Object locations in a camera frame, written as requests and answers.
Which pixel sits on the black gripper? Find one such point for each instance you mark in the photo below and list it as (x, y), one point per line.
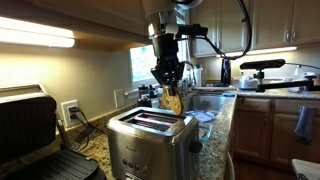
(166, 66)

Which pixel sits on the brown crusted bread slice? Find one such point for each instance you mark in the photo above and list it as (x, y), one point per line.
(175, 103)

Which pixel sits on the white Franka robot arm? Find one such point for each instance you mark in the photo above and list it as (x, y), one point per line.
(160, 23)

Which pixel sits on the stainless steel two-slot toaster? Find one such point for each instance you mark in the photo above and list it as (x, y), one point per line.
(150, 150)

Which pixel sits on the curved kitchen faucet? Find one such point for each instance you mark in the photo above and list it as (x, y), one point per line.
(191, 66)

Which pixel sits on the white paper towel roll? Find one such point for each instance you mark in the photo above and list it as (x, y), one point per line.
(199, 76)

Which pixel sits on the bright kitchen window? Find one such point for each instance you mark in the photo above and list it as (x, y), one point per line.
(141, 63)

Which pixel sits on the stainless steel sink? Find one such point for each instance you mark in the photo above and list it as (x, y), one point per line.
(206, 103)

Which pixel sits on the clear glass baking dish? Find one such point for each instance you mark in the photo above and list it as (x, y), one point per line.
(205, 131)

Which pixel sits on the tall black appliance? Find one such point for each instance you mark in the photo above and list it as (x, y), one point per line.
(226, 71)

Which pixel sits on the silver kettle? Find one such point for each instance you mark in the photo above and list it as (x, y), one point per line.
(248, 83)

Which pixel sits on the brown lower kitchen cabinets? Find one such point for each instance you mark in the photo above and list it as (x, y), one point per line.
(260, 133)

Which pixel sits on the long under-cabinet light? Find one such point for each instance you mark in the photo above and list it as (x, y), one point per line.
(266, 51)

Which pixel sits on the beige upper kitchen cabinets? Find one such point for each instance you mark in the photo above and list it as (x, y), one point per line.
(273, 23)

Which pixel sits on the blue hanging towel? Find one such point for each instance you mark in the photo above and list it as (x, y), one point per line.
(304, 123)

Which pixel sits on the black panini grill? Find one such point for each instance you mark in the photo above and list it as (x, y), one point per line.
(26, 126)

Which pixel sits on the under-cabinet strip light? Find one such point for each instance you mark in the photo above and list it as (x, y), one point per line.
(33, 33)

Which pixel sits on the white blank wall plate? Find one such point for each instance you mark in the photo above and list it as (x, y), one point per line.
(119, 98)

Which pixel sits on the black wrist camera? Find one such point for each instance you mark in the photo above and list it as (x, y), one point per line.
(191, 30)

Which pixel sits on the black stereo camera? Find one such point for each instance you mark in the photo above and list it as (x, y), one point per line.
(263, 64)

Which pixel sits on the white wall power outlet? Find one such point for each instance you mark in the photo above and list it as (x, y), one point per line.
(66, 115)

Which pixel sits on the wooden wall cabinet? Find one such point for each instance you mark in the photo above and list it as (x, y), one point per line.
(83, 16)

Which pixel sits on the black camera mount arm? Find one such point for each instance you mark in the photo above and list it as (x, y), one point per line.
(283, 85)

